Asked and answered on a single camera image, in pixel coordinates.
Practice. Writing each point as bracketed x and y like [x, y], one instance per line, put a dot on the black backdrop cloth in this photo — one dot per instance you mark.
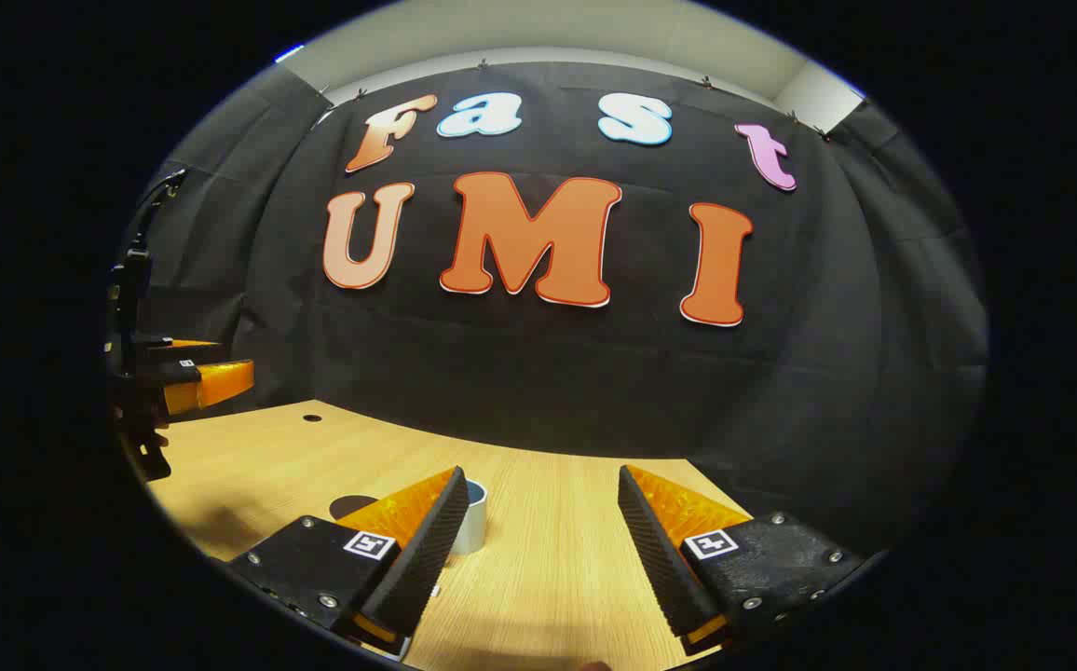
[538, 373]

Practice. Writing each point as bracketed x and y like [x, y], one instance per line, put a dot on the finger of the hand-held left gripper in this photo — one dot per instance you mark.
[183, 375]
[175, 352]

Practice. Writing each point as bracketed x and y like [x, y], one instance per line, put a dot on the light blue cup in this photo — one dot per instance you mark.
[471, 522]

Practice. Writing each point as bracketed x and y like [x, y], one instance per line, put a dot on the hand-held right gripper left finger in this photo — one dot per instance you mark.
[427, 550]

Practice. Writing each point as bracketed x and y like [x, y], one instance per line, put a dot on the wooden desktop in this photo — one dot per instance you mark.
[548, 559]

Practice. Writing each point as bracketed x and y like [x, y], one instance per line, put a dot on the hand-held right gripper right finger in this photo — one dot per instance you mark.
[660, 559]

